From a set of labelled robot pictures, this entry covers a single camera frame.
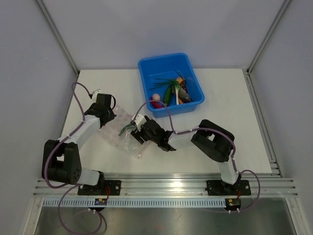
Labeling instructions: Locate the red fake chili pepper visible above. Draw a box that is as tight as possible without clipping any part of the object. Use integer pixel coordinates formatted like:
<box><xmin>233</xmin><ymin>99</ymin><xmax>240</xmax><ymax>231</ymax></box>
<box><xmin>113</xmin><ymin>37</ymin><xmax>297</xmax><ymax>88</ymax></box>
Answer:
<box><xmin>150</xmin><ymin>97</ymin><xmax>163</xmax><ymax>109</ymax></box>

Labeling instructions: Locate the clear zip top bag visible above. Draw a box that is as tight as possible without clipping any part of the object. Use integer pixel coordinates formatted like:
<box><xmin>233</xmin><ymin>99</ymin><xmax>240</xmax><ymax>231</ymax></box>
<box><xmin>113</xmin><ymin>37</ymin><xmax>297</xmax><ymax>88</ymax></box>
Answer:
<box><xmin>98</xmin><ymin>104</ymin><xmax>149</xmax><ymax>158</ymax></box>

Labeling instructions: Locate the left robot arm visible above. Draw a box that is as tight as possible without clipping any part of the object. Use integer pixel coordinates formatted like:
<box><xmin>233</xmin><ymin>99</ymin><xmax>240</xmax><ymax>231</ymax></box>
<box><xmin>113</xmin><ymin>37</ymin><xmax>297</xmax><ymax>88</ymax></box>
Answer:
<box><xmin>42</xmin><ymin>94</ymin><xmax>116</xmax><ymax>195</ymax></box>

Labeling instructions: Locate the fake green cucumber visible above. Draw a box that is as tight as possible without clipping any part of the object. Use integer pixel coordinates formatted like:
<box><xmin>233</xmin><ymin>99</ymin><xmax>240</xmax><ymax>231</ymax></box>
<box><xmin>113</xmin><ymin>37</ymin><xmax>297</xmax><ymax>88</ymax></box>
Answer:
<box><xmin>162</xmin><ymin>85</ymin><xmax>173</xmax><ymax>106</ymax></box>

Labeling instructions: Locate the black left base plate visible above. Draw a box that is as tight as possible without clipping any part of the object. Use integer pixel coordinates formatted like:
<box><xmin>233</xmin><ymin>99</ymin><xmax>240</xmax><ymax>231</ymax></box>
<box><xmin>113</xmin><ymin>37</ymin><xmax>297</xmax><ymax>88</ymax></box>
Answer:
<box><xmin>77</xmin><ymin>180</ymin><xmax>122</xmax><ymax>196</ymax></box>

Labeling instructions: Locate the left aluminium frame post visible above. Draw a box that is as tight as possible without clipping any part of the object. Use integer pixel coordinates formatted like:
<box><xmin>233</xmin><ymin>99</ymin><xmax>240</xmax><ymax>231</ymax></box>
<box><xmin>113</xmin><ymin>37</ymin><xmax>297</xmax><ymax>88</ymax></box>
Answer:
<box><xmin>34</xmin><ymin>0</ymin><xmax>80</xmax><ymax>78</ymax></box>

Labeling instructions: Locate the fake green onion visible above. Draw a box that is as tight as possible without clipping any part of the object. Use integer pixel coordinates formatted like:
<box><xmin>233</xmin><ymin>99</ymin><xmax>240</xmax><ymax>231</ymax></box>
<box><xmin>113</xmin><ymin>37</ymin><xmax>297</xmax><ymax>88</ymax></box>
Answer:
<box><xmin>150</xmin><ymin>70</ymin><xmax>185</xmax><ymax>105</ymax></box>

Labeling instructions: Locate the fake steak slice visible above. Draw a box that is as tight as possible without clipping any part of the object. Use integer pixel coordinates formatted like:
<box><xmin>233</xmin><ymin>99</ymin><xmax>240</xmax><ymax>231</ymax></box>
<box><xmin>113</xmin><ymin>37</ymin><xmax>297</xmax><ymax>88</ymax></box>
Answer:
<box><xmin>176</xmin><ymin>77</ymin><xmax>188</xmax><ymax>104</ymax></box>

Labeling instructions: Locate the aluminium mounting rail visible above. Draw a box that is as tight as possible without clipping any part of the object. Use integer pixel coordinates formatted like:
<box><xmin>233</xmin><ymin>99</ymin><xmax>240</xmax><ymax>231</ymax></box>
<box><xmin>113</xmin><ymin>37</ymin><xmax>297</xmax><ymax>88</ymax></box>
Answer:
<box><xmin>33</xmin><ymin>173</ymin><xmax>299</xmax><ymax>198</ymax></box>

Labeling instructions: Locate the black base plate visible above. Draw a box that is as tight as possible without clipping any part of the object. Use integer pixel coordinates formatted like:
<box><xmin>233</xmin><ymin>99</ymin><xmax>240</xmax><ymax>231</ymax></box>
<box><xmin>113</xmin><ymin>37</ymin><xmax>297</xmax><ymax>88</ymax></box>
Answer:
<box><xmin>77</xmin><ymin>180</ymin><xmax>122</xmax><ymax>196</ymax></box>
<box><xmin>206</xmin><ymin>180</ymin><xmax>251</xmax><ymax>196</ymax></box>

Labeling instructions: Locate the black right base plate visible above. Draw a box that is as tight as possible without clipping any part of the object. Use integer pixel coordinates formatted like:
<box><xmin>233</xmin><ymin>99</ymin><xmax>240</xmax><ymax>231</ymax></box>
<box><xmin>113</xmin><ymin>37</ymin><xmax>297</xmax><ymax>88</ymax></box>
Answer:
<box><xmin>206</xmin><ymin>180</ymin><xmax>251</xmax><ymax>196</ymax></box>

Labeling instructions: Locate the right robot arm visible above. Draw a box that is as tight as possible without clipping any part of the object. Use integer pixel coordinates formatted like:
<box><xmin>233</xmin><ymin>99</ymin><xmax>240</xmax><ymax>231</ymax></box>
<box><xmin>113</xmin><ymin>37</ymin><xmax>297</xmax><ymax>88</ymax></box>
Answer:
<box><xmin>130</xmin><ymin>116</ymin><xmax>241</xmax><ymax>194</ymax></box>

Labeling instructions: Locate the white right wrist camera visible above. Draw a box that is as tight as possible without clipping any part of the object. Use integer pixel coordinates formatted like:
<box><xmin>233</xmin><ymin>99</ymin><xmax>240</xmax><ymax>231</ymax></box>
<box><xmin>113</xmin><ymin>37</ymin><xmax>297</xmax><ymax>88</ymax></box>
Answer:
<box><xmin>131</xmin><ymin>114</ymin><xmax>147</xmax><ymax>131</ymax></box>

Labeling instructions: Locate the grey fake fish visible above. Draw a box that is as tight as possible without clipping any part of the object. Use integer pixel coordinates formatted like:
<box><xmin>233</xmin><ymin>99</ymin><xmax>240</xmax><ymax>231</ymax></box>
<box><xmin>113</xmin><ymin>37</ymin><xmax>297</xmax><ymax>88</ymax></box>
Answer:
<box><xmin>179</xmin><ymin>88</ymin><xmax>192</xmax><ymax>103</ymax></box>

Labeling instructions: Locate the right aluminium frame post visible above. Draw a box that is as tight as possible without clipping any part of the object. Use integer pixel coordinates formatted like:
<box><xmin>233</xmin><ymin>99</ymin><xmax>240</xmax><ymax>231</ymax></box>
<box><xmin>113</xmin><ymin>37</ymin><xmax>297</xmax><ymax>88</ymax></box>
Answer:
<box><xmin>246</xmin><ymin>0</ymin><xmax>292</xmax><ymax>75</ymax></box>

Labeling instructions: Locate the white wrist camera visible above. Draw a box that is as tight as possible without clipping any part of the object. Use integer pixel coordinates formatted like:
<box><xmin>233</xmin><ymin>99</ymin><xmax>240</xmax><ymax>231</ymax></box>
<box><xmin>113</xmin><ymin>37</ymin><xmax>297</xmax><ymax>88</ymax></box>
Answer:
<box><xmin>131</xmin><ymin>114</ymin><xmax>147</xmax><ymax>131</ymax></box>
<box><xmin>89</xmin><ymin>89</ymin><xmax>102</xmax><ymax>100</ymax></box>

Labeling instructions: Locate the blue plastic bin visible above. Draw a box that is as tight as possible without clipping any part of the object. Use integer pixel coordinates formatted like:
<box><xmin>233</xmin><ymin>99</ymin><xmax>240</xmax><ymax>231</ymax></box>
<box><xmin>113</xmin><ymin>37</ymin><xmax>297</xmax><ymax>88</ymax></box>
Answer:
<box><xmin>138</xmin><ymin>53</ymin><xmax>205</xmax><ymax>115</ymax></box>

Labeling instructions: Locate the white slotted cable duct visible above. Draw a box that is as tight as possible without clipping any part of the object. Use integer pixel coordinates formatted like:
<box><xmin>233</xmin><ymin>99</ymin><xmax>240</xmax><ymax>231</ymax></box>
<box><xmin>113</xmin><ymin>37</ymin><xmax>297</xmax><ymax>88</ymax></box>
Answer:
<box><xmin>43</xmin><ymin>198</ymin><xmax>226</xmax><ymax>208</ymax></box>

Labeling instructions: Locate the aluminium frame post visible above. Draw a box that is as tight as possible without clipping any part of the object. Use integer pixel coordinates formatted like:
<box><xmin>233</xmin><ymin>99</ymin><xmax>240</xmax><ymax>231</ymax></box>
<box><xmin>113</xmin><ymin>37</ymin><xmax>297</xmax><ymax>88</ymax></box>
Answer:
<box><xmin>246</xmin><ymin>0</ymin><xmax>292</xmax><ymax>75</ymax></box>
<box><xmin>34</xmin><ymin>0</ymin><xmax>80</xmax><ymax>78</ymax></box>

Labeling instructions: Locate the fake egg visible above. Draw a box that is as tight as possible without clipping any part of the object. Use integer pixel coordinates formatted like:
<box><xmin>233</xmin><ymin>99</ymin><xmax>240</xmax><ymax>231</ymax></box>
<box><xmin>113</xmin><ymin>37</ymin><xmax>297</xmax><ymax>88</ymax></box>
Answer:
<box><xmin>152</xmin><ymin>94</ymin><xmax>161</xmax><ymax>101</ymax></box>

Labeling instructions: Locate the fake green leaf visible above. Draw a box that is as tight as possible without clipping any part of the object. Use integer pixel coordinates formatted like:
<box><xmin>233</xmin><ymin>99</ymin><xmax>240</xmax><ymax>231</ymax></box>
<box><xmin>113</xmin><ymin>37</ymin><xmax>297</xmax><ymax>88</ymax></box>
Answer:
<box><xmin>118</xmin><ymin>124</ymin><xmax>134</xmax><ymax>136</ymax></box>

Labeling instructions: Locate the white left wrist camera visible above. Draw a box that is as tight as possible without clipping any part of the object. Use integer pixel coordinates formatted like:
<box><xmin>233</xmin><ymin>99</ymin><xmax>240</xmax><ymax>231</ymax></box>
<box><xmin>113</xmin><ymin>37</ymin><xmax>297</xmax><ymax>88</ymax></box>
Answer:
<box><xmin>89</xmin><ymin>89</ymin><xmax>102</xmax><ymax>100</ymax></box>

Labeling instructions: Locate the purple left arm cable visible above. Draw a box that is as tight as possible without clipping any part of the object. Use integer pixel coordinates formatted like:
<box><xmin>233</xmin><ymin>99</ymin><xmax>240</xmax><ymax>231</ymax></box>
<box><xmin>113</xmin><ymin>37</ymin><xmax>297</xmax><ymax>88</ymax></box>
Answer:
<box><xmin>43</xmin><ymin>82</ymin><xmax>95</xmax><ymax>189</ymax></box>

